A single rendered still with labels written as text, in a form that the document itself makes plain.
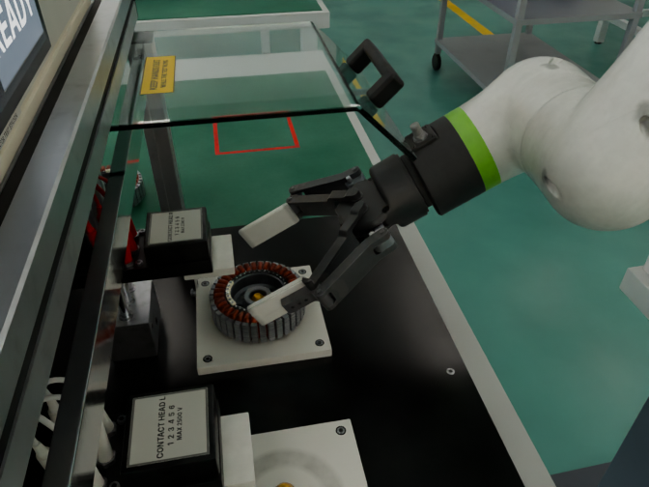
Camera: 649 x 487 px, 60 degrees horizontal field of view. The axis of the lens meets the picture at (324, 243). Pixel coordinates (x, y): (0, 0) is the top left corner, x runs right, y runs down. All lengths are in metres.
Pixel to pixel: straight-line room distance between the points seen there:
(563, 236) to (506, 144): 1.71
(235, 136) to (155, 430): 0.79
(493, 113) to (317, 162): 0.51
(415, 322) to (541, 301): 1.28
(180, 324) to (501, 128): 0.43
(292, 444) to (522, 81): 0.41
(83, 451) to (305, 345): 0.39
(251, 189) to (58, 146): 0.64
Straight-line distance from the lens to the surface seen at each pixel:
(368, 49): 0.63
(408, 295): 0.73
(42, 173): 0.33
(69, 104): 0.40
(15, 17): 0.40
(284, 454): 0.57
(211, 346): 0.66
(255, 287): 0.68
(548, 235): 2.26
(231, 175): 1.01
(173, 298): 0.74
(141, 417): 0.44
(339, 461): 0.56
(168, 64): 0.60
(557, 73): 0.59
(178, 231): 0.60
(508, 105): 0.58
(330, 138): 1.12
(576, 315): 1.95
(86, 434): 0.30
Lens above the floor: 1.27
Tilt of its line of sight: 38 degrees down
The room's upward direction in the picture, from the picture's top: straight up
